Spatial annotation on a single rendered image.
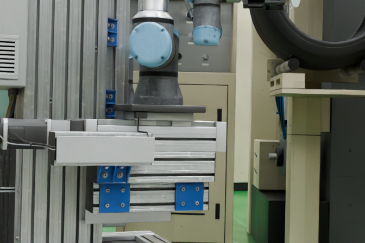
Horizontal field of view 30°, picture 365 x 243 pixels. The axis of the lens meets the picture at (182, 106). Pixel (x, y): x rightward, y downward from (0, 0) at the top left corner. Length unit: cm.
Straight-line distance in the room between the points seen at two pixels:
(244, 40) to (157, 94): 460
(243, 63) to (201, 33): 465
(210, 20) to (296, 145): 126
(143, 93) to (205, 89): 124
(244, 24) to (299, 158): 365
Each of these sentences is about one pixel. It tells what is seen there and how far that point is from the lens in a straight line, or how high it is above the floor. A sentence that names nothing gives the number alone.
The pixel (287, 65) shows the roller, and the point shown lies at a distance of 267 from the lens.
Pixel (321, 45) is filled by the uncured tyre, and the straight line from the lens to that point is 264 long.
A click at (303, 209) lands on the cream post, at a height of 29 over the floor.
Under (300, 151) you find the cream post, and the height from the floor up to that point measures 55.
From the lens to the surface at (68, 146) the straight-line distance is 178.
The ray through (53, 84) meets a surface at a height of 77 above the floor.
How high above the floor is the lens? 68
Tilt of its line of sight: 1 degrees up
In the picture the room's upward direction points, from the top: 1 degrees clockwise
